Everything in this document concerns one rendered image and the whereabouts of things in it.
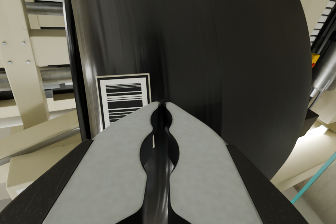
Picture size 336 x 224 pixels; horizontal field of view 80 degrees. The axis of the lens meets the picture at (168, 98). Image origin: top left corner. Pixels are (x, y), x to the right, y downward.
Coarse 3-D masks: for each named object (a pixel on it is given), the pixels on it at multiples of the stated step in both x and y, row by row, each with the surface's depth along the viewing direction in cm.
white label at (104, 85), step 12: (96, 84) 15; (108, 84) 15; (120, 84) 15; (132, 84) 15; (144, 84) 15; (108, 96) 15; (120, 96) 15; (132, 96) 15; (144, 96) 15; (108, 108) 15; (120, 108) 15; (132, 108) 16; (108, 120) 16
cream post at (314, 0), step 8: (304, 0) 40; (312, 0) 41; (320, 0) 42; (328, 0) 43; (304, 8) 41; (312, 8) 42; (320, 8) 43; (312, 16) 43; (320, 16) 45; (312, 24) 45
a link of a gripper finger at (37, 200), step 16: (80, 144) 8; (64, 160) 7; (80, 160) 8; (48, 176) 7; (64, 176) 7; (32, 192) 6; (48, 192) 6; (16, 208) 6; (32, 208) 6; (48, 208) 6
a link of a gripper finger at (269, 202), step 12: (240, 156) 8; (240, 168) 8; (252, 168) 8; (252, 180) 7; (264, 180) 7; (252, 192) 7; (264, 192) 7; (276, 192) 7; (264, 204) 6; (276, 204) 6; (288, 204) 6; (264, 216) 6; (276, 216) 6; (288, 216) 6; (300, 216) 6
